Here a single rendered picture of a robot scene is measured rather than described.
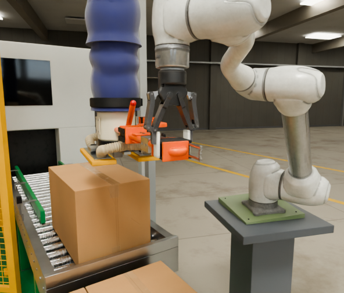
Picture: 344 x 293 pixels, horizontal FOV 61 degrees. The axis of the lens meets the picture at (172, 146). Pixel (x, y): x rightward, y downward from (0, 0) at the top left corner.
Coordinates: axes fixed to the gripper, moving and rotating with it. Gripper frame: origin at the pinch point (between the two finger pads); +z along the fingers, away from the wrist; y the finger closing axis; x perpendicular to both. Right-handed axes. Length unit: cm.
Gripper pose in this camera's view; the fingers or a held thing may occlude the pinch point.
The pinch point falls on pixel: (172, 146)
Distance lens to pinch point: 79.8
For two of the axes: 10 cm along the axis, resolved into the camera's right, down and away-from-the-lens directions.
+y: -9.2, 0.6, -4.0
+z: 0.0, 9.9, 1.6
